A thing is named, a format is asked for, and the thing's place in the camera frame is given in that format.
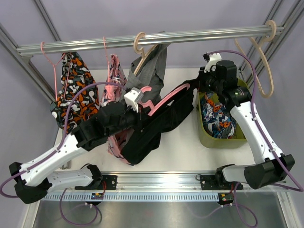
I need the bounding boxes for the thin pink hanger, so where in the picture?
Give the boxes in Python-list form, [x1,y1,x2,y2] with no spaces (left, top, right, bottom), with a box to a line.
[40,41,66,100]
[103,37,113,83]

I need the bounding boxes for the aluminium hanging rail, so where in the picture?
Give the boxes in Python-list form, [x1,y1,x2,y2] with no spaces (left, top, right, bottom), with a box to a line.
[16,25,272,57]

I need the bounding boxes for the orange black camouflage shorts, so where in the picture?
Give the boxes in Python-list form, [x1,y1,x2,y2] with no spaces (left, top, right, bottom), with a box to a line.
[49,51,100,134]

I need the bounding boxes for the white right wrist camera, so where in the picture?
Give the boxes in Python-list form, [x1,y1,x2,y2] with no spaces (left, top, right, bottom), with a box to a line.
[203,53,222,73]

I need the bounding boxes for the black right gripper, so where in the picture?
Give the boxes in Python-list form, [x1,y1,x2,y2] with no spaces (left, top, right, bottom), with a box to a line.
[194,66,224,94]

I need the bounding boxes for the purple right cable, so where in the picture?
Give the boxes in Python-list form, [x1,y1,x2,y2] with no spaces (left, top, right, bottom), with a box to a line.
[187,49,304,228]

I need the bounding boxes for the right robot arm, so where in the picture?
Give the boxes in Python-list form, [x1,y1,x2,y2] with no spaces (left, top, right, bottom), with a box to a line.
[197,60,295,190]

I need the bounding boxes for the slotted cable duct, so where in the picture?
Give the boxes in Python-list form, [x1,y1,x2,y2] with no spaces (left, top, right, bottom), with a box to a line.
[43,192,219,202]

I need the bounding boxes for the olive green plastic basket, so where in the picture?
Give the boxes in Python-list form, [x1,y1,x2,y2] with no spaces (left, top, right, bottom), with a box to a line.
[195,92,247,149]

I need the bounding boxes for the pink plastic hanger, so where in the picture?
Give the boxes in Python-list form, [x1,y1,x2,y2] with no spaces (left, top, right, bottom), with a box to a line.
[138,83,190,116]

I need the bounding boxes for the grey shorts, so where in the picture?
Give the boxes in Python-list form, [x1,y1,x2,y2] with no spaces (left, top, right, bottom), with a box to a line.
[125,44,169,104]

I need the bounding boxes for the thin pink left hanger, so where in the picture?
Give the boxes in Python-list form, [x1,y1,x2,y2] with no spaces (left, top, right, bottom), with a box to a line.
[40,41,66,100]

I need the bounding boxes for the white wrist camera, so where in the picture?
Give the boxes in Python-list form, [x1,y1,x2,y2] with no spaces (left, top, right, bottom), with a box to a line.
[203,53,222,73]
[123,87,143,113]

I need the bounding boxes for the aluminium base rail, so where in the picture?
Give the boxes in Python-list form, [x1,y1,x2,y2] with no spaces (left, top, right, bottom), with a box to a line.
[47,170,289,192]

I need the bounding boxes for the pink patterned shorts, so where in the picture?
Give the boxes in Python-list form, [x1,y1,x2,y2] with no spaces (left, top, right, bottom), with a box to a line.
[100,54,133,165]

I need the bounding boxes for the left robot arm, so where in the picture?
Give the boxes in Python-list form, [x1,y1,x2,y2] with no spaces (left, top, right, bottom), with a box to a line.
[9,102,149,204]

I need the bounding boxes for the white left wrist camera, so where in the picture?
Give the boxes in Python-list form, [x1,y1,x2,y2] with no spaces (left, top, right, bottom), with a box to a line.
[123,87,143,113]

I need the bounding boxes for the blue orange skull shorts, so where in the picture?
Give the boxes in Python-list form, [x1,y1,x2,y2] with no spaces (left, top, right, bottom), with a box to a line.
[200,92,237,139]

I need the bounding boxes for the beige wooden hanger with grey shorts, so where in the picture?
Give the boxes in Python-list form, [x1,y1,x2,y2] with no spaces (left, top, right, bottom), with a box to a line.
[133,32,157,76]

